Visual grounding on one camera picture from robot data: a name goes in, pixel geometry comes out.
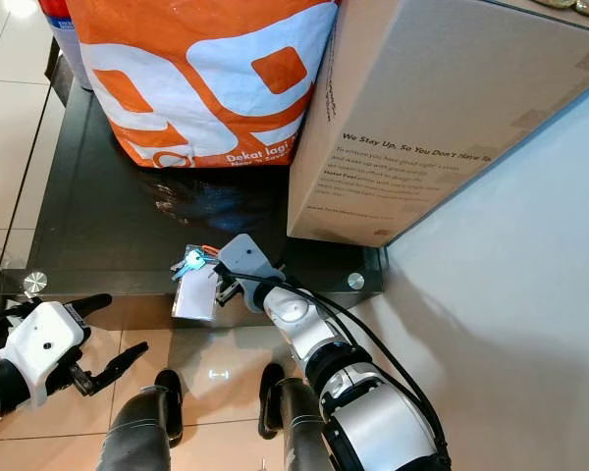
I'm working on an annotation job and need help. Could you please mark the keys with white tag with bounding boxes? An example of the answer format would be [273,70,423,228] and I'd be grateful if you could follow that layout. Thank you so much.
[171,244,224,324]

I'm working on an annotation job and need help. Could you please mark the grey left robot leg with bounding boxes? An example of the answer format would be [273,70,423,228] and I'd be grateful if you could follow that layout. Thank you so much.
[102,368,185,471]

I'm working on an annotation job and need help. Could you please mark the grey robot leg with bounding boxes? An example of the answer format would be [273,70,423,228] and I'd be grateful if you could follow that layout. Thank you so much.
[259,363,337,471]
[102,368,185,471]

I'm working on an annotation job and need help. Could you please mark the dark glass table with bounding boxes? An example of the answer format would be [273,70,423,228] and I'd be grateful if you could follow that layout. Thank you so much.
[0,78,387,301]

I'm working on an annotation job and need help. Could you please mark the grey right robot leg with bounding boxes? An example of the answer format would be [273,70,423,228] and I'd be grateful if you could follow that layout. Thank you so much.
[259,363,337,471]

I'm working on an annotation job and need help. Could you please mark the orange and white shopping bag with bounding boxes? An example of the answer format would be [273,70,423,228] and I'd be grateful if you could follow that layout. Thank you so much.
[66,0,341,171]

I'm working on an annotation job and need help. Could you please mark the red-capped spray can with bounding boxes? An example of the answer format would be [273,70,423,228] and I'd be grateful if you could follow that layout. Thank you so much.
[36,0,92,92]

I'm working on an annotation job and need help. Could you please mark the large printed cardboard box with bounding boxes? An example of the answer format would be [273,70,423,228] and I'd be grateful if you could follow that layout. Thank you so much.
[286,0,589,249]

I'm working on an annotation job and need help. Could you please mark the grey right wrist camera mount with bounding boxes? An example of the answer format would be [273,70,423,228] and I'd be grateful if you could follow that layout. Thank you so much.
[220,234,287,314]

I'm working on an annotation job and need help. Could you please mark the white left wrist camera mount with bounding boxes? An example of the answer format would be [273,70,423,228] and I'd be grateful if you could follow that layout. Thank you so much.
[7,299,92,409]

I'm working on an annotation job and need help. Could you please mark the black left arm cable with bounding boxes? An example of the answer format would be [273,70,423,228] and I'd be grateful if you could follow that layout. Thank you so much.
[0,299,65,330]

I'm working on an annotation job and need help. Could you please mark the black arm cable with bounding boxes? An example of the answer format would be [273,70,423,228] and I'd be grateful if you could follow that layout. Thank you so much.
[0,299,65,330]
[241,270,455,462]

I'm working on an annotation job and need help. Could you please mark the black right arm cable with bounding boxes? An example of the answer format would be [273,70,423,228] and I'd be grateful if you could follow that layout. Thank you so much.
[241,270,455,462]

